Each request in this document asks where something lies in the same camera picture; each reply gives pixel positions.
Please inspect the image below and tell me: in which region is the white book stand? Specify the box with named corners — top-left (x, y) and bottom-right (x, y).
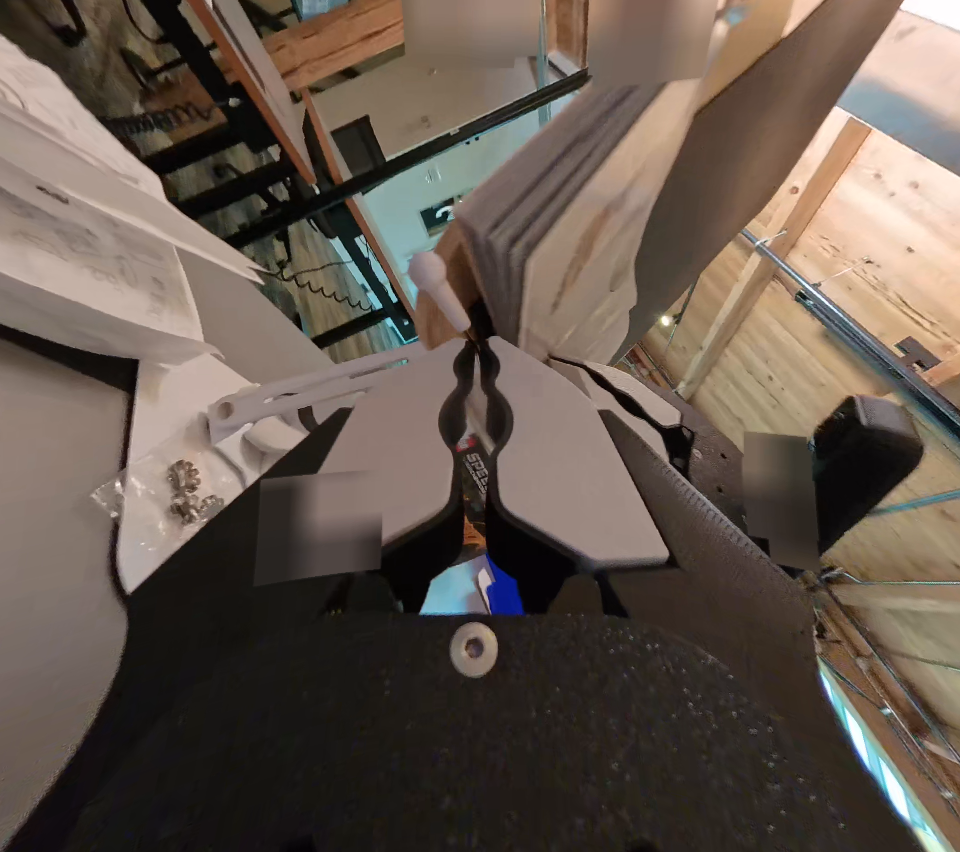
top-left (116, 254), bottom-right (481, 596)

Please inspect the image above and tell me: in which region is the lego instruction booklet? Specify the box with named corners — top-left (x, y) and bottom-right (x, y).
top-left (416, 0), bottom-right (960, 547)

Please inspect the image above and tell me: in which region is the black coiled cable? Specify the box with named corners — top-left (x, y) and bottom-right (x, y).
top-left (279, 258), bottom-right (378, 315)

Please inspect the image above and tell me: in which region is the clear bag of screws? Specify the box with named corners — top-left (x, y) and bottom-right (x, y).
top-left (92, 457), bottom-right (228, 547)

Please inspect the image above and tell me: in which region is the blue plastic bin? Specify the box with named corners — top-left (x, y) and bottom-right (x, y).
top-left (418, 551), bottom-right (527, 616)

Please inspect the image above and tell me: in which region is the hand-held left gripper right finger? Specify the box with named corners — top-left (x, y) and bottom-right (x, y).
top-left (480, 338), bottom-right (672, 611)

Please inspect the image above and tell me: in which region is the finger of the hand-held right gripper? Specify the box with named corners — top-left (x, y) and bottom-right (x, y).
top-left (592, 362), bottom-right (686, 430)
top-left (549, 356), bottom-right (676, 453)

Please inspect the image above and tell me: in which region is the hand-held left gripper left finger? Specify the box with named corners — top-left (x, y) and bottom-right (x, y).
top-left (339, 341), bottom-right (481, 609)

